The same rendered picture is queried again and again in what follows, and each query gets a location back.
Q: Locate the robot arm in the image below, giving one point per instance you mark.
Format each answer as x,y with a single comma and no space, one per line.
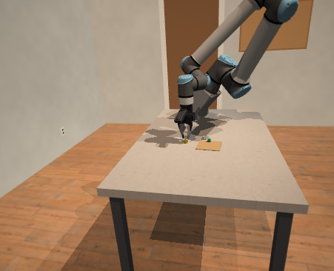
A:
234,77

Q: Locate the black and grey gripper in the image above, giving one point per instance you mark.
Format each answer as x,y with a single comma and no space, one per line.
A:
187,120

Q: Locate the orange flat mat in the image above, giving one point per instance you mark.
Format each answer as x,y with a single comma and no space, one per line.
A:
213,145

